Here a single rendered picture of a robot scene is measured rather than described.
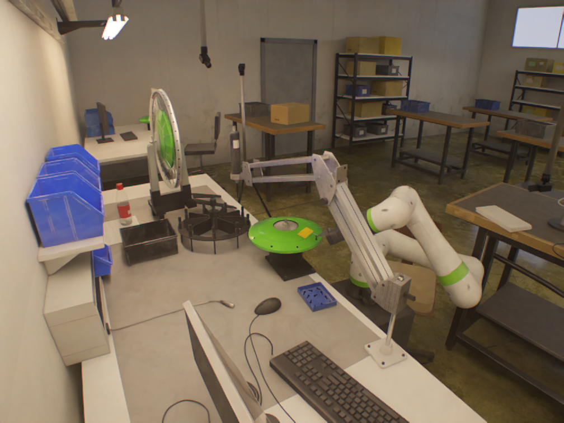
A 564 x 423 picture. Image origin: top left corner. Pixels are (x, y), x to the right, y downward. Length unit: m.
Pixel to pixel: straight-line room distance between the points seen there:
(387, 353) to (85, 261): 1.03
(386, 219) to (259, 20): 5.50
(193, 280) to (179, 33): 4.87
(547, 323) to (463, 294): 1.35
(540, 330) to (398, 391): 1.65
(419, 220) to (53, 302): 1.22
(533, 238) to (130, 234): 1.98
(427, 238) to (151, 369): 1.02
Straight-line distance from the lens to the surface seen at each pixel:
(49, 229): 1.21
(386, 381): 1.09
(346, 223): 1.02
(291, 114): 4.36
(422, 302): 1.89
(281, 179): 1.14
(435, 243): 1.33
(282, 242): 1.34
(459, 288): 1.39
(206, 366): 0.70
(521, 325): 2.56
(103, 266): 1.51
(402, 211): 1.17
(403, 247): 1.55
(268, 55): 6.41
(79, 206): 1.18
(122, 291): 1.48
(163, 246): 1.61
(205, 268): 1.51
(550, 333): 2.61
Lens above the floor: 1.74
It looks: 24 degrees down
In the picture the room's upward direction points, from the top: straight up
